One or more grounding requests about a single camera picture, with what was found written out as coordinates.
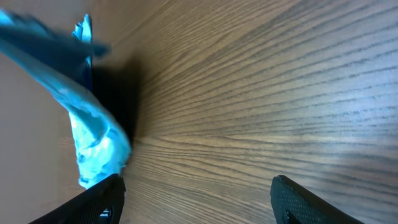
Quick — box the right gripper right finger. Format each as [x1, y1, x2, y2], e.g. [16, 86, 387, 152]
[270, 175, 361, 224]

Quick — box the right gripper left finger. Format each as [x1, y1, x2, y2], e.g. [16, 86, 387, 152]
[30, 174, 126, 224]

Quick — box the light blue printed t-shirt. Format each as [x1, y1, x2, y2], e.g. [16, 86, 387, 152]
[1, 10, 132, 189]

